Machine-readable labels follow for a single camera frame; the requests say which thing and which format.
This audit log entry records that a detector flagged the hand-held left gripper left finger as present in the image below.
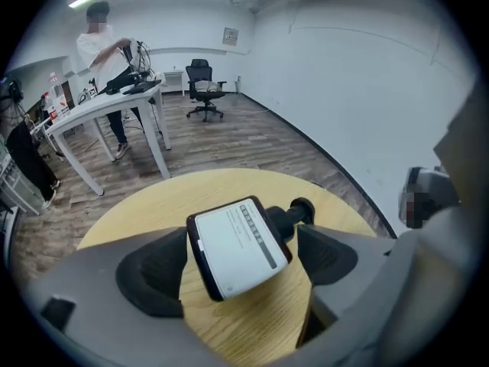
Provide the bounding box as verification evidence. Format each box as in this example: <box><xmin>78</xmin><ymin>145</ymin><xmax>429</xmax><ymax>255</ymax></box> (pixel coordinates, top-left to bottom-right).
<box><xmin>23</xmin><ymin>226</ymin><xmax>230</xmax><ymax>367</ymax></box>

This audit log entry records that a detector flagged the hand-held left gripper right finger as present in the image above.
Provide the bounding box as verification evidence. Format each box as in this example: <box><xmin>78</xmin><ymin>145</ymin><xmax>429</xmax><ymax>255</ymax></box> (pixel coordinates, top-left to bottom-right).
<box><xmin>296</xmin><ymin>222</ymin><xmax>398</xmax><ymax>323</ymax></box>

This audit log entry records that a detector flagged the black smartphone with white screen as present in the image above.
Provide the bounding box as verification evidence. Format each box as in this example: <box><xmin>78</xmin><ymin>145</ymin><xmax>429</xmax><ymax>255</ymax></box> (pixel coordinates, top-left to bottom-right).
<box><xmin>186</xmin><ymin>195</ymin><xmax>293</xmax><ymax>303</ymax></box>

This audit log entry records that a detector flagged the person's grey shirt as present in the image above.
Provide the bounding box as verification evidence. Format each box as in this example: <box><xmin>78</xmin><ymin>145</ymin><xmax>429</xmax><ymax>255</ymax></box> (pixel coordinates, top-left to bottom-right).
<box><xmin>376</xmin><ymin>204</ymin><xmax>489</xmax><ymax>367</ymax></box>

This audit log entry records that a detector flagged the person's head with white headset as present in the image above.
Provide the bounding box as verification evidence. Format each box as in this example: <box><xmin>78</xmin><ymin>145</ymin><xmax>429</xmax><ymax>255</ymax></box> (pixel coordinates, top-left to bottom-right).
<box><xmin>397</xmin><ymin>166</ymin><xmax>461</xmax><ymax>230</ymax></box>

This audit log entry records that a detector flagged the white rectangular table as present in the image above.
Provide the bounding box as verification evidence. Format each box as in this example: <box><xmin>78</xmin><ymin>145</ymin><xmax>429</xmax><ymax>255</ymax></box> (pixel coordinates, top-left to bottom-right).
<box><xmin>44</xmin><ymin>79</ymin><xmax>172</xmax><ymax>197</ymax></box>

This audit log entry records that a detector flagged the red and white box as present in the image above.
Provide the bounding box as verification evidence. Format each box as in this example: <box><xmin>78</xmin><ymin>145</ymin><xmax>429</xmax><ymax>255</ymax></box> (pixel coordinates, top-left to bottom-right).
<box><xmin>44</xmin><ymin>85</ymin><xmax>72</xmax><ymax>124</ymax></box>

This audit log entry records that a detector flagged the black keyboard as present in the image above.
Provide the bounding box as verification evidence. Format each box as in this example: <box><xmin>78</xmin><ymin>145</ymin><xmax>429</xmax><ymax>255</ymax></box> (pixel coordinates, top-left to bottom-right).
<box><xmin>121</xmin><ymin>79</ymin><xmax>163</xmax><ymax>96</ymax></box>

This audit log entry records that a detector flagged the small white desk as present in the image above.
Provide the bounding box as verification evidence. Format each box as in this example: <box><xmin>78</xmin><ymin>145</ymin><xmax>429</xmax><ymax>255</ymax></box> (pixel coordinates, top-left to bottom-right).
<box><xmin>163</xmin><ymin>70</ymin><xmax>186</xmax><ymax>98</ymax></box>

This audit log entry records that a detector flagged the black office chair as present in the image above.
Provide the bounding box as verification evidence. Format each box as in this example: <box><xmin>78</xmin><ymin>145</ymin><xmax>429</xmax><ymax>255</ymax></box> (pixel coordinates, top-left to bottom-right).
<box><xmin>184</xmin><ymin>58</ymin><xmax>228</xmax><ymax>124</ymax></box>

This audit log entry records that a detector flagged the black phone mount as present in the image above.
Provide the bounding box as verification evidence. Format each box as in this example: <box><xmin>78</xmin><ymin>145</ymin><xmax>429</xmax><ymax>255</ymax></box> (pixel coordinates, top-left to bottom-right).
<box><xmin>264</xmin><ymin>196</ymin><xmax>316</xmax><ymax>245</ymax></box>

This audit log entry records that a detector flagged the white device with black cables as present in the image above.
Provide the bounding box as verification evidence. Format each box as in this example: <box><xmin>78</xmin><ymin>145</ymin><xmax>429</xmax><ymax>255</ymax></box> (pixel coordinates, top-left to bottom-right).
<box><xmin>128</xmin><ymin>39</ymin><xmax>153</xmax><ymax>76</ymax></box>

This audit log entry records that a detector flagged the beige wall panel box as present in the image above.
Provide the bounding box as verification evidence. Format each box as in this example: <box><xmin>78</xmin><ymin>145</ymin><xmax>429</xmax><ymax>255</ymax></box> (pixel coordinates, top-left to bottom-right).
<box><xmin>222</xmin><ymin>27</ymin><xmax>240</xmax><ymax>47</ymax></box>

